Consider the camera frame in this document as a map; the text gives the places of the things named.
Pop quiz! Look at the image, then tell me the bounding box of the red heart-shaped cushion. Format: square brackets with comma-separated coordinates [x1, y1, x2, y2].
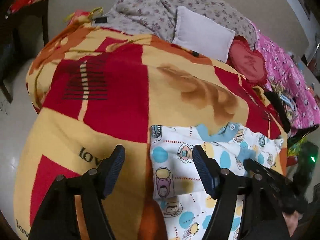
[227, 36, 267, 86]

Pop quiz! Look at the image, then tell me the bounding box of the colourful cloth pile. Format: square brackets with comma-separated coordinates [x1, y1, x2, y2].
[271, 83, 298, 125]

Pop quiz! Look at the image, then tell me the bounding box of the black garment on bed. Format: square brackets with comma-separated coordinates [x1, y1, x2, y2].
[264, 91, 291, 133]

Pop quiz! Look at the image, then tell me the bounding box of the person's right hand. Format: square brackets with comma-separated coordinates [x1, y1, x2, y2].
[282, 211, 303, 237]

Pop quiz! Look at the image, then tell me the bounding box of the white square pillow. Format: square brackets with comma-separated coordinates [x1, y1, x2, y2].
[172, 6, 235, 62]

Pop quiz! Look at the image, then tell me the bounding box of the pink penguin print quilt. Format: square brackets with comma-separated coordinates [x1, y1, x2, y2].
[253, 25, 319, 135]

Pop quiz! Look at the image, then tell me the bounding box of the grey floral quilt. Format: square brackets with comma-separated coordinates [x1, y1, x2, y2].
[104, 0, 256, 49]

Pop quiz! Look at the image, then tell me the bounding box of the white cartoon print baby shirt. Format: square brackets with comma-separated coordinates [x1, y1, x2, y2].
[150, 122, 284, 239]

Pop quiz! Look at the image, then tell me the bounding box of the red item on side table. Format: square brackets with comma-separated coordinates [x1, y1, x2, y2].
[9, 0, 44, 14]

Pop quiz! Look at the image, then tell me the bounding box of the dark wooden side table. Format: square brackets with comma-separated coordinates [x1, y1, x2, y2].
[1, 0, 49, 103]

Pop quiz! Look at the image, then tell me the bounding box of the yellow red rose blanket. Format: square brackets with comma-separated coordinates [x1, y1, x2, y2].
[14, 22, 285, 239]

